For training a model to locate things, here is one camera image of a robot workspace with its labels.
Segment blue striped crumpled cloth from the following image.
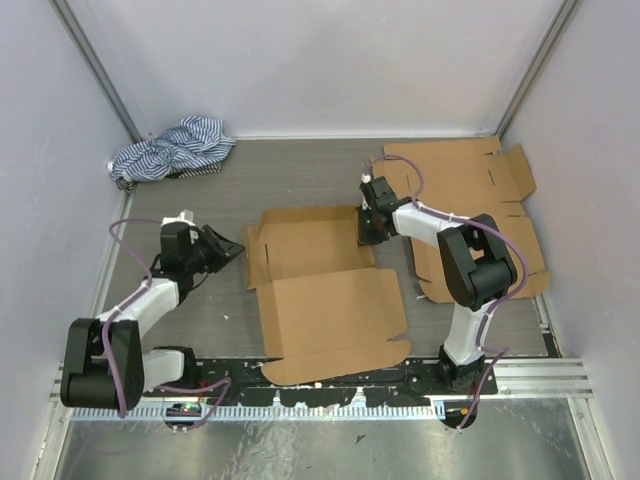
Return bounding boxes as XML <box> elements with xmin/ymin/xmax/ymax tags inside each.
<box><xmin>107</xmin><ymin>116</ymin><xmax>236</xmax><ymax>191</ymax></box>

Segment brown cardboard box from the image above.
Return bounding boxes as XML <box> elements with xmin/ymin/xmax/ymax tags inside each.
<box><xmin>245</xmin><ymin>205</ymin><xmax>411</xmax><ymax>386</ymax></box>

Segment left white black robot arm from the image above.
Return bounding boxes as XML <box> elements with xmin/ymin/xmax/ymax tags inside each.
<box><xmin>59</xmin><ymin>211</ymin><xmax>245</xmax><ymax>416</ymax></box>

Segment slotted grey cable duct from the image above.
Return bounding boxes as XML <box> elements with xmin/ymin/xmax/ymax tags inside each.
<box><xmin>71</xmin><ymin>399</ymin><xmax>446</xmax><ymax>422</ymax></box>

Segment stacked brown cardboard blanks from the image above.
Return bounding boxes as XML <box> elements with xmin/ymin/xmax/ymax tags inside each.
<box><xmin>373</xmin><ymin>136</ymin><xmax>551</xmax><ymax>298</ymax></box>

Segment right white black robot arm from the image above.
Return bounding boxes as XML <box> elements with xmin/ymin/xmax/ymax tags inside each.
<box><xmin>357</xmin><ymin>174</ymin><xmax>518</xmax><ymax>395</ymax></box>

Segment aluminium frame rail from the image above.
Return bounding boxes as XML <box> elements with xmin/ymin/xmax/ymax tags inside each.
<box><xmin>493</xmin><ymin>358</ymin><xmax>593</xmax><ymax>399</ymax></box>

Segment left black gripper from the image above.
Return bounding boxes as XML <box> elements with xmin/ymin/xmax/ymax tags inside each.
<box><xmin>186</xmin><ymin>224</ymin><xmax>245</xmax><ymax>274</ymax></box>

